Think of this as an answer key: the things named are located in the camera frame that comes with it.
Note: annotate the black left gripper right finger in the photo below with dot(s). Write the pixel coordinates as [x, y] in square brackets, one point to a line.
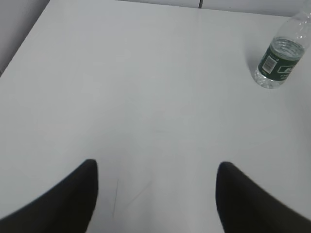
[244, 207]

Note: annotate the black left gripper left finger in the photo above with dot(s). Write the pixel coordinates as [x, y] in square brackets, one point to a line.
[66, 208]

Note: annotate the clear green-label water bottle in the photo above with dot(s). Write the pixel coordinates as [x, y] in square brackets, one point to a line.
[285, 50]

